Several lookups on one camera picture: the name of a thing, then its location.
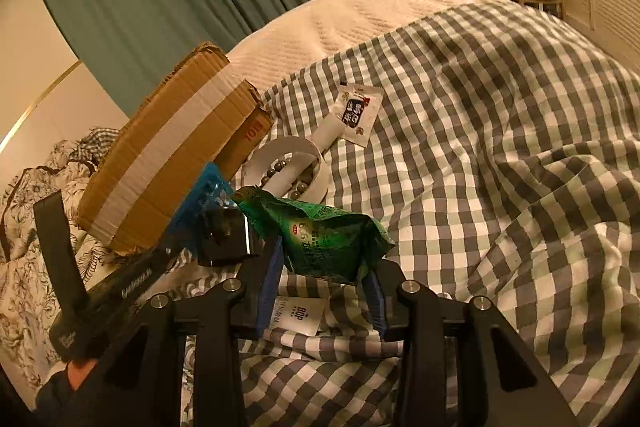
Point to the small white printed sachet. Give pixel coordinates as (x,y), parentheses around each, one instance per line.
(357,117)

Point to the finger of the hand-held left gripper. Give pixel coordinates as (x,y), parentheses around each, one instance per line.
(212,192)

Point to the grey checkered blanket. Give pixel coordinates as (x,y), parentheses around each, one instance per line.
(500,157)

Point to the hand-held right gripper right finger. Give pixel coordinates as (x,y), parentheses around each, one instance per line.
(375,302)

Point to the floral patterned quilt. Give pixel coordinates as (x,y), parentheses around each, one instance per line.
(30,307)

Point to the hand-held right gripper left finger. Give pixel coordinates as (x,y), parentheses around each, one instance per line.
(270,287)

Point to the white fabric label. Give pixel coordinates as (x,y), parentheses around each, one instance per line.
(300,314)

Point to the person's left forearm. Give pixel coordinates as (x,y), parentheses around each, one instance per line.
(55,399)

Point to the brown cardboard box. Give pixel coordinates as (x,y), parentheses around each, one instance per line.
(165,157)

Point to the green foil sachet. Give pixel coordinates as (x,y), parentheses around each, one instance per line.
(320,237)

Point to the white quilted bedspread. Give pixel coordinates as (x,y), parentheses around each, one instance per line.
(350,22)

